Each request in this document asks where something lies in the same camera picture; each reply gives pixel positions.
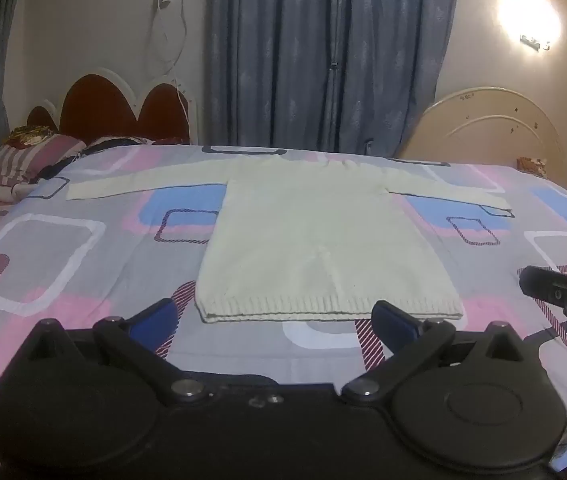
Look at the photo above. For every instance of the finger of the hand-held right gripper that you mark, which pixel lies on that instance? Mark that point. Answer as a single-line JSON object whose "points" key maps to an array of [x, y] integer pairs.
{"points": [[543, 285]]}

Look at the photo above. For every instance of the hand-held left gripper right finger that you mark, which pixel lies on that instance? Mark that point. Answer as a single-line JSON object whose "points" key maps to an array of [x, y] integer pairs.
{"points": [[396, 322]]}

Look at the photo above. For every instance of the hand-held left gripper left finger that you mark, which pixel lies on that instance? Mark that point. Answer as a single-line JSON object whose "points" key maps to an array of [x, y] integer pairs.
{"points": [[158, 317]]}

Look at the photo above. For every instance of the white knitted sweater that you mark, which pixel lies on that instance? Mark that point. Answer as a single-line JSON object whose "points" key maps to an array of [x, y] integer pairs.
{"points": [[313, 240]]}

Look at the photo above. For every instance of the pink blue patterned bedsheet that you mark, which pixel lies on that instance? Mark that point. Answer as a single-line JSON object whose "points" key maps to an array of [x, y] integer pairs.
{"points": [[88, 260]]}

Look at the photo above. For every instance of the orange patterned pillow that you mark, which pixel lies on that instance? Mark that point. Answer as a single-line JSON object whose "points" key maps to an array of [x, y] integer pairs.
{"points": [[532, 166]]}

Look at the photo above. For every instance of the dark cloth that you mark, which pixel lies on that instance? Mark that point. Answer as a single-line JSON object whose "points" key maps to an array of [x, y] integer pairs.
{"points": [[113, 143]]}

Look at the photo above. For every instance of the maroon striped pillow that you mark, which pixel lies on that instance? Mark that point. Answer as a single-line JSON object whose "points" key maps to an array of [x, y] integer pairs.
{"points": [[28, 157]]}

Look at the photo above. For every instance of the red scalloped headboard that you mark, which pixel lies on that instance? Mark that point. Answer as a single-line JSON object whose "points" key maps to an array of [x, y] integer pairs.
{"points": [[98, 105]]}

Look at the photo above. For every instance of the gold red patterned pillow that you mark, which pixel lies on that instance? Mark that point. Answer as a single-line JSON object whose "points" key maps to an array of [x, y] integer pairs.
{"points": [[33, 135]]}

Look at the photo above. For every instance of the wide blue curtain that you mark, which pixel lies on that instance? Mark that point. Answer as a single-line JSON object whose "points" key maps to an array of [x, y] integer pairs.
{"points": [[288, 60]]}

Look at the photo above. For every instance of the glowing wall lamp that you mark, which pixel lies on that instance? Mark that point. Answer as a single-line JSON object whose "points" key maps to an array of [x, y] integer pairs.
{"points": [[533, 41]]}

